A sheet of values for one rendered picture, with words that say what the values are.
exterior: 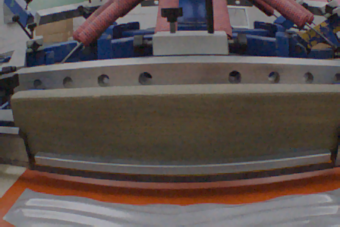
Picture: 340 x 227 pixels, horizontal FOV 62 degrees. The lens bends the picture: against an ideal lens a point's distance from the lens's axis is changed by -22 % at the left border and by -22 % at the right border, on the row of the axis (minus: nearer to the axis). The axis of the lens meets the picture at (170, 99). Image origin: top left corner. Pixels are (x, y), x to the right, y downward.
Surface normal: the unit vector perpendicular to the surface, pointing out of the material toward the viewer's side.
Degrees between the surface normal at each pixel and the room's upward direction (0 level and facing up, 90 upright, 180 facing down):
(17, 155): 90
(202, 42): 90
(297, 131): 90
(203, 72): 90
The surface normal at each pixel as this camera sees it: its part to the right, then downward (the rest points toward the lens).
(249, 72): -0.09, 0.29
